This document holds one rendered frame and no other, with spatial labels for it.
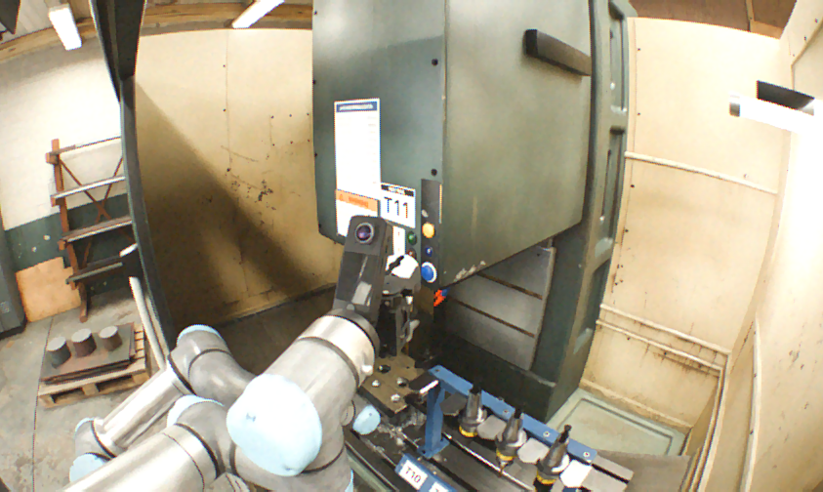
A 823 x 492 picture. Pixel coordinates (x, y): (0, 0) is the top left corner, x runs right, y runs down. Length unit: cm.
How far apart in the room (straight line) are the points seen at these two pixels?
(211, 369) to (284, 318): 132
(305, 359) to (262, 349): 161
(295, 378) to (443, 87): 48
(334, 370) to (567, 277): 108
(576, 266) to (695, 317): 61
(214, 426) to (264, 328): 160
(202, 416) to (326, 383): 18
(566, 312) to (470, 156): 83
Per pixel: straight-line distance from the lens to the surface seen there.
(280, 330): 199
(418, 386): 94
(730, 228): 151
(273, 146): 188
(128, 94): 95
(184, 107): 176
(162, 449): 39
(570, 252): 128
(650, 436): 189
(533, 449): 82
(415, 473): 109
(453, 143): 62
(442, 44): 62
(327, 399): 30
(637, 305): 165
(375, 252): 39
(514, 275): 136
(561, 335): 141
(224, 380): 75
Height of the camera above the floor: 184
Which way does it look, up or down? 20 degrees down
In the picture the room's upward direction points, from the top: straight up
